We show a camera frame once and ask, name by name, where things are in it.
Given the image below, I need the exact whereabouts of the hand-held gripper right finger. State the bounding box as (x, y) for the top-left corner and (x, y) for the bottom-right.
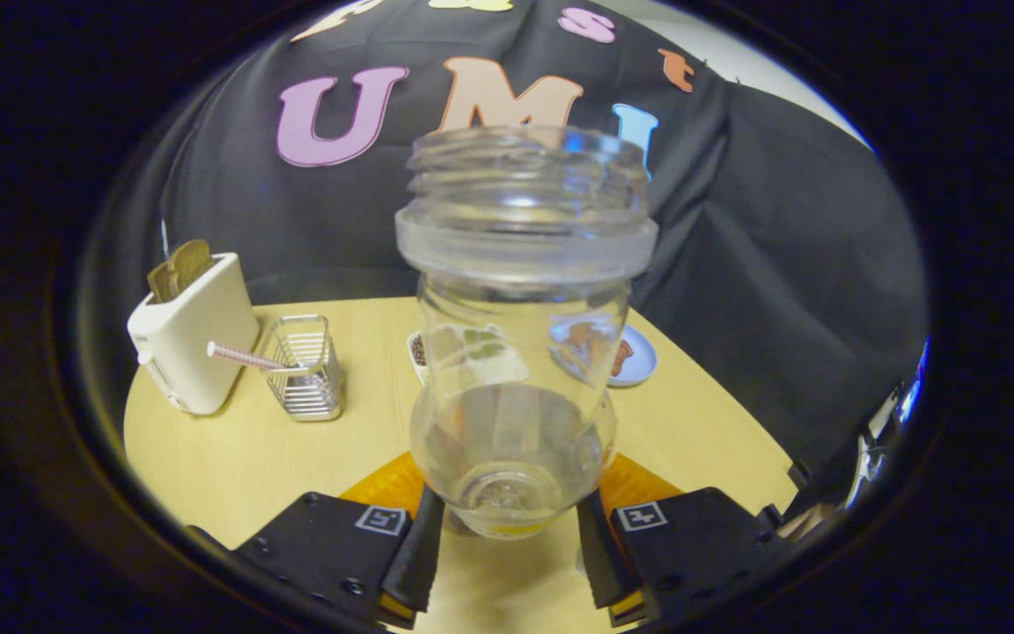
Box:
(577, 453), (794, 628)

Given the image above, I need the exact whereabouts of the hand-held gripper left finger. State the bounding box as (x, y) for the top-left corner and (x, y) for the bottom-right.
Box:
(234, 453), (448, 628)

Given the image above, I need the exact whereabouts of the clear plastic bottle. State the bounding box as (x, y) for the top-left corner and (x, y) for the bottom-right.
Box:
(394, 125), (659, 540)

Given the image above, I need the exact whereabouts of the wooden table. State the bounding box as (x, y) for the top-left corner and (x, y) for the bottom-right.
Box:
(124, 297), (798, 634)

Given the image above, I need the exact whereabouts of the white divided grain dish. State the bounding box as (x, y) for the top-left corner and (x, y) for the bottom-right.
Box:
(408, 324), (530, 388)

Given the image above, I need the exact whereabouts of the light blue plate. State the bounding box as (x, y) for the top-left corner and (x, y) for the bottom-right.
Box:
(551, 321), (658, 388)

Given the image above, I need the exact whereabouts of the red striped straw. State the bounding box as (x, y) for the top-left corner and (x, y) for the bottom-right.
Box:
(207, 342), (292, 373)

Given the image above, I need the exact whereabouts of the white toaster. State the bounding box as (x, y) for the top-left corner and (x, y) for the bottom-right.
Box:
(127, 253), (260, 416)

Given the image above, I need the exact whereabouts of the black backdrop cloth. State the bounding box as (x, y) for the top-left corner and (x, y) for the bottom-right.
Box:
(89, 0), (929, 498)

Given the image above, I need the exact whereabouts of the metal wire basket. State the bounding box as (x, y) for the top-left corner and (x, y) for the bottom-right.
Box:
(259, 314), (343, 423)

